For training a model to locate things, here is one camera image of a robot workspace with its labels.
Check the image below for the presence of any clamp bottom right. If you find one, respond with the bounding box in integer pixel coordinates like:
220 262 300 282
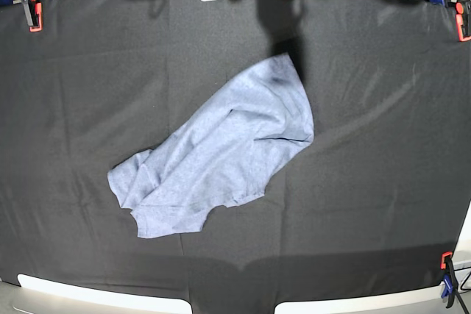
440 251 458 309

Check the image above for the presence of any red clamp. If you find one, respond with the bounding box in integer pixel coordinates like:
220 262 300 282
455 0 470 42
21 0 43 32

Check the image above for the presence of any red clamp top right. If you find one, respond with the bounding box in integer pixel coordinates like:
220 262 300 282
455 0 470 42

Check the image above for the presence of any black table cloth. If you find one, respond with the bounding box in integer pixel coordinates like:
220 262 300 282
1 0 470 313

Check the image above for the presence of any light blue t-shirt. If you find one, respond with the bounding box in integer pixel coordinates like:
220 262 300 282
107 54 314 238

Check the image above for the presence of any red clamp top left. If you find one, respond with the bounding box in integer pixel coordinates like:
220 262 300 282
21 0 43 32

